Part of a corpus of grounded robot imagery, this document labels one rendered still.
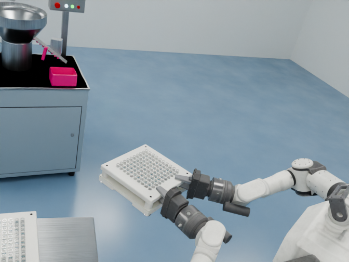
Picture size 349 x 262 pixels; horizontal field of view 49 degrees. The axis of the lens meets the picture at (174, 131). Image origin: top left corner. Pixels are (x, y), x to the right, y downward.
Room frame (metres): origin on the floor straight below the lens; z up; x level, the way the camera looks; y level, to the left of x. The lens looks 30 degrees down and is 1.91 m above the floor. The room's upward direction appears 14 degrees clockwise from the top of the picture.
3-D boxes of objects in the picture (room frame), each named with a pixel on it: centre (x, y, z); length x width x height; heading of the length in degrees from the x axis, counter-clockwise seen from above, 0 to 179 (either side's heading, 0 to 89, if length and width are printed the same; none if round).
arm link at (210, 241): (0.85, -0.19, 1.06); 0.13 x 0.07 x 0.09; 167
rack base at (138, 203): (1.14, 0.06, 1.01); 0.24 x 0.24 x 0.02; 59
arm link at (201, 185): (1.14, -0.16, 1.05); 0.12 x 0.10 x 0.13; 91
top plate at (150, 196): (1.14, 0.06, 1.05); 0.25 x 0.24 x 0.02; 59
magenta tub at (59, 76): (2.25, 0.79, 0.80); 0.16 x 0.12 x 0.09; 121
